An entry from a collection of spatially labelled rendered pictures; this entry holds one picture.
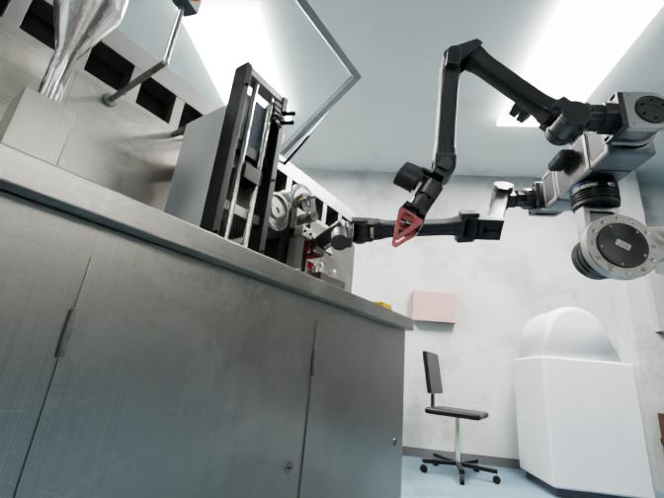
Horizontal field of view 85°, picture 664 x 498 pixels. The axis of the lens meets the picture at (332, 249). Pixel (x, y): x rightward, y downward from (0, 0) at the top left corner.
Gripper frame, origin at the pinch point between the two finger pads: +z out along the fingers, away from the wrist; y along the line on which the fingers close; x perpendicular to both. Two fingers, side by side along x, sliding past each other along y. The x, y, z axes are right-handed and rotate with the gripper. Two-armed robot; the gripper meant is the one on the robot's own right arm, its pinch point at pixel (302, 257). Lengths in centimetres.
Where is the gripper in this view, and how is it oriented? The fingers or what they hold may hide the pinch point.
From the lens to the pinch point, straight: 128.2
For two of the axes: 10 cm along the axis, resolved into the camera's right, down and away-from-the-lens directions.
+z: -7.7, 5.5, 3.2
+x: -3.2, -7.7, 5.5
